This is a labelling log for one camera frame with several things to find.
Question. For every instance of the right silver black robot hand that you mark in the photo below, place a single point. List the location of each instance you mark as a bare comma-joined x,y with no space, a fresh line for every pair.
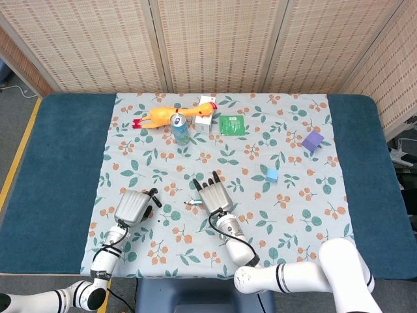
215,200

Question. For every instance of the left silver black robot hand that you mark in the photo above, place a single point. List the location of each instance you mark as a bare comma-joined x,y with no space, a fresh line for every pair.
130,207

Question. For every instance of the green white pen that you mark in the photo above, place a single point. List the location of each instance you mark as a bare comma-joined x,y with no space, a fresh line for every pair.
195,202

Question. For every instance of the black marker cap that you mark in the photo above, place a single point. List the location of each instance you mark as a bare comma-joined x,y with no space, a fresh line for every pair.
158,201

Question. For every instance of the blue robot base seat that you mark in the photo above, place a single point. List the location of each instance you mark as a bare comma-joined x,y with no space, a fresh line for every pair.
182,295

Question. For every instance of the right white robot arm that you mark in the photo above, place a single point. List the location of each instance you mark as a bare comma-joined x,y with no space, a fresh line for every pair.
293,274

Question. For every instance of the light blue cube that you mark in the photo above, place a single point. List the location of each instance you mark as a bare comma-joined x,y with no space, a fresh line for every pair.
271,175

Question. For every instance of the floral tablecloth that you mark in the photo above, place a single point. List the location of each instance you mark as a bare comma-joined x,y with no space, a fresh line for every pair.
277,212

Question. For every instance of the white cardboard box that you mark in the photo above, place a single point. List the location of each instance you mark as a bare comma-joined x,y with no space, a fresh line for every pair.
203,125

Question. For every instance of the light blue drink can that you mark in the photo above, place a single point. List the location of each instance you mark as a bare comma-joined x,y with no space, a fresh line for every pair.
180,132

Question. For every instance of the green foil packet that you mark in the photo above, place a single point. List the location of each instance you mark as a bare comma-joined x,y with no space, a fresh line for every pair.
232,125

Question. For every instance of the dark blue table cover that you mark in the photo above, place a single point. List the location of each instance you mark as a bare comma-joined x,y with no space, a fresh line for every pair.
49,179

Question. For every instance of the yellow rubber chicken toy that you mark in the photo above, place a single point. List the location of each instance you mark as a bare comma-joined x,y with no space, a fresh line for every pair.
159,116

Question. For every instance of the purple block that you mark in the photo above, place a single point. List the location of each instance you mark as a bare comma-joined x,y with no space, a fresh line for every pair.
312,141

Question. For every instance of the bamboo folding screen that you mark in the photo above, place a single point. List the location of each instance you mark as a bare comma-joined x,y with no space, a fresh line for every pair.
211,45

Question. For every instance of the white equipment stand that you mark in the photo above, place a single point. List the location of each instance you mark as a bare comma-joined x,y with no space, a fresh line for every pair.
402,153

